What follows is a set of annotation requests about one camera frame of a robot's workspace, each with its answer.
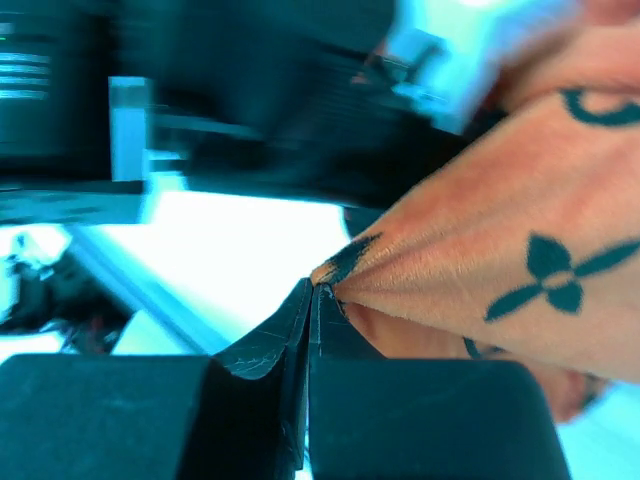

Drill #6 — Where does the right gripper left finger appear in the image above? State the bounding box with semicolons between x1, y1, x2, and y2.
213;278;312;380

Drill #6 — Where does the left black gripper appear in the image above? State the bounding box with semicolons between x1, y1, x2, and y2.
115;1;469;208

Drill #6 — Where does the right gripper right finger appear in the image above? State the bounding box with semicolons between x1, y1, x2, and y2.
309;285;385;360

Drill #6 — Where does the orange patterned pillowcase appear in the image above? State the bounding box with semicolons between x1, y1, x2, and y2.
312;1;639;422

